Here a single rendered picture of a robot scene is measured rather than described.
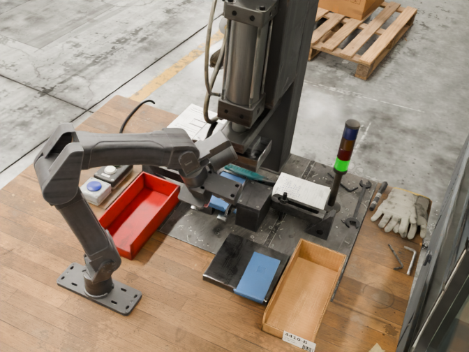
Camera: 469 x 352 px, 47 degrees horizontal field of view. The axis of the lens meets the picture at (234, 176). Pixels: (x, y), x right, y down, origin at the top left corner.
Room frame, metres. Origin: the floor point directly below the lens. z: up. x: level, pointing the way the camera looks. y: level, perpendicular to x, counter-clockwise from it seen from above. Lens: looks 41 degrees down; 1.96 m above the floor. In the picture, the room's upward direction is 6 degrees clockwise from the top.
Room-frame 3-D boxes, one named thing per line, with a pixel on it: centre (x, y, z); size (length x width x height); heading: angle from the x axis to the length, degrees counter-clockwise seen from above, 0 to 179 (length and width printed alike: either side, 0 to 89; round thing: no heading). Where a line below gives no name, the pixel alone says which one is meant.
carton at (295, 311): (0.80, -0.20, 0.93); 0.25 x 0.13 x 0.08; 160
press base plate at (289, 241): (1.15, -0.05, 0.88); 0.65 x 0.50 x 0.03; 70
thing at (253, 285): (0.83, -0.08, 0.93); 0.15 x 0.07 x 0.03; 163
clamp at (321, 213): (1.05, -0.18, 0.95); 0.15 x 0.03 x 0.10; 70
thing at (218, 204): (1.06, 0.03, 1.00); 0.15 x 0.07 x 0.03; 160
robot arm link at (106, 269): (0.77, 0.28, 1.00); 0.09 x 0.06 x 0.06; 30
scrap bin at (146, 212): (1.00, 0.25, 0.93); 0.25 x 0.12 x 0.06; 160
